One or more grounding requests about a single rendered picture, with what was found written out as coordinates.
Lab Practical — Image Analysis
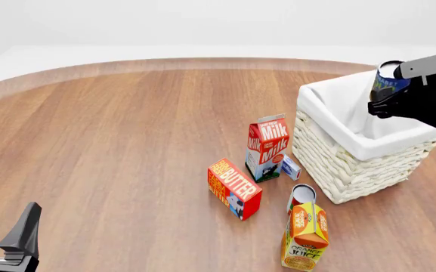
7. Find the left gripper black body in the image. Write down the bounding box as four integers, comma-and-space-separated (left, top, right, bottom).
0, 250, 40, 272

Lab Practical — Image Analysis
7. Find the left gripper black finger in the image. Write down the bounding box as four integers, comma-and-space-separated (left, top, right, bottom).
0, 201, 42, 259

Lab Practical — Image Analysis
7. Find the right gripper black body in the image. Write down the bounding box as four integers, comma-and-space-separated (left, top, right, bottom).
397, 50, 436, 131

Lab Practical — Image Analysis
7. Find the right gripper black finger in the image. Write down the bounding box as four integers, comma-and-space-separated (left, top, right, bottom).
367, 84, 417, 120

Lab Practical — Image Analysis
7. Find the blue alphabet soup can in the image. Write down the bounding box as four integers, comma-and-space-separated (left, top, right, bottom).
370, 60, 412, 102

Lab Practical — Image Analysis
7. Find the white cloth basket liner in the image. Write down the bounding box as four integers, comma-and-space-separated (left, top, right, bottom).
296, 69, 436, 162

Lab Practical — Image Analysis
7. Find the white wicker basket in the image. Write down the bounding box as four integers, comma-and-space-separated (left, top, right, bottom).
291, 69, 436, 206

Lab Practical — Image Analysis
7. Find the small blue white box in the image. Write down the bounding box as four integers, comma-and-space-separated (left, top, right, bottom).
280, 153, 303, 182

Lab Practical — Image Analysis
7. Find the red can with white top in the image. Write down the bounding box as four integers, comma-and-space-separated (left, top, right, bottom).
286, 183, 318, 216

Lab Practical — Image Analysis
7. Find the red white milk carton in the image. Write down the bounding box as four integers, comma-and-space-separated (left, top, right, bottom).
244, 113, 291, 184

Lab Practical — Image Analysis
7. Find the orange juice carton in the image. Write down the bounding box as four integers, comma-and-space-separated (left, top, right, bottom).
280, 201, 330, 272

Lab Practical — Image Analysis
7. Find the red orange butter box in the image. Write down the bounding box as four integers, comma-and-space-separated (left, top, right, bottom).
206, 156, 264, 222

